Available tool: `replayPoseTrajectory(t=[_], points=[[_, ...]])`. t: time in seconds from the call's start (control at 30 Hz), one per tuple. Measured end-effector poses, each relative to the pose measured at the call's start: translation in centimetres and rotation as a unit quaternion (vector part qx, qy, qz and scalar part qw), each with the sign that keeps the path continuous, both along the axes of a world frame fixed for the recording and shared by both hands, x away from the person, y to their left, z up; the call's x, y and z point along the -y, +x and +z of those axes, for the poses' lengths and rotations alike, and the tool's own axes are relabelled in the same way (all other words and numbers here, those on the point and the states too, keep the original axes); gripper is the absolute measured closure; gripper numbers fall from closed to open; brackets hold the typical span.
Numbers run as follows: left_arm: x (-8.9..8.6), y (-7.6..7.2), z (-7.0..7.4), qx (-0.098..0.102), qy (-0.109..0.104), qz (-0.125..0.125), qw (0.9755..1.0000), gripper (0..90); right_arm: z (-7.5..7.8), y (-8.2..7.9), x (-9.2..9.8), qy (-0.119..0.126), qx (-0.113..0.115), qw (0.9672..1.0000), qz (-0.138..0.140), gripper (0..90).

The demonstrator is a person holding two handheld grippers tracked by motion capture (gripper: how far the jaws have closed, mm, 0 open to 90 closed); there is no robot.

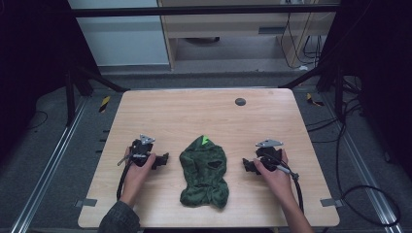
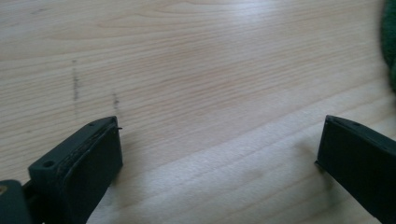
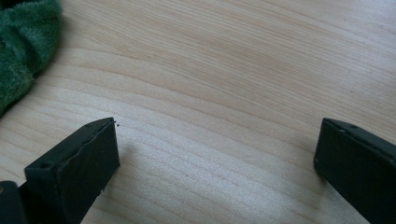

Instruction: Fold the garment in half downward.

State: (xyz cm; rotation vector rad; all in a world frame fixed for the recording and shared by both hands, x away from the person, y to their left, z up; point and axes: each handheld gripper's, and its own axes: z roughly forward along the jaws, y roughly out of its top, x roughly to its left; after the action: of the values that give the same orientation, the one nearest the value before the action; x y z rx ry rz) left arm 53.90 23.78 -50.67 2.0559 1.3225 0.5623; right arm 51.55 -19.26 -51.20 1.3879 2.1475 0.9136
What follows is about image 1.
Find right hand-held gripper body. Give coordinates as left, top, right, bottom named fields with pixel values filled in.
left=255, top=139, right=285, bottom=173

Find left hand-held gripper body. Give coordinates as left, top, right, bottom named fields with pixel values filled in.
left=130, top=133, right=157, bottom=168

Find dark green knitted balaclava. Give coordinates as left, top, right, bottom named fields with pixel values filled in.
left=178, top=134, right=230, bottom=210

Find person's left hand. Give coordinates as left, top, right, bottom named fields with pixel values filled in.
left=123, top=146, right=157, bottom=197

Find person's right hand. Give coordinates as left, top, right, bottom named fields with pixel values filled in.
left=253, top=149, right=293, bottom=201

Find yellow black striped floor tape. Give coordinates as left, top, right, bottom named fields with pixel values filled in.
left=98, top=95, right=112, bottom=114
left=305, top=92, right=326, bottom=108

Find white cabinet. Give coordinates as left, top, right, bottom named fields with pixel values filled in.
left=67, top=0, right=171, bottom=67

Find light wooden desk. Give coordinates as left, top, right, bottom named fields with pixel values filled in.
left=156, top=0, right=338, bottom=70

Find black curtain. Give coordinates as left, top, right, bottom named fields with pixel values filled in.
left=315, top=0, right=412, bottom=181
left=0, top=0, right=101, bottom=163

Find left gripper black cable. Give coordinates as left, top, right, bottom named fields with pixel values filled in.
left=116, top=154, right=134, bottom=202

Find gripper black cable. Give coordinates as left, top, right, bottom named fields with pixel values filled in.
left=116, top=154, right=134, bottom=202
left=273, top=164, right=305, bottom=216

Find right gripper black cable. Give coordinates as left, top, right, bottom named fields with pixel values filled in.
left=273, top=164, right=305, bottom=216

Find grey table edge bracket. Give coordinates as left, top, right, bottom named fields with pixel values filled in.
left=74, top=198, right=98, bottom=209
left=320, top=197, right=344, bottom=209

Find black frame strut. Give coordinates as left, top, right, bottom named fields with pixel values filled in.
left=278, top=62, right=345, bottom=122
left=64, top=64, right=131, bottom=128

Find black floor cable loop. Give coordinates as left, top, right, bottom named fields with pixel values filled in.
left=304, top=77, right=402, bottom=228

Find aluminium floor rail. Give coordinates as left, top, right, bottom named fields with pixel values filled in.
left=9, top=96, right=89, bottom=233
left=320, top=93, right=406, bottom=233

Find hanging black cables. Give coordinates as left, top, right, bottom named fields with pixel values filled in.
left=279, top=0, right=328, bottom=70

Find black frame crossbar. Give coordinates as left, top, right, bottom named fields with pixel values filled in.
left=69, top=3, right=341, bottom=18

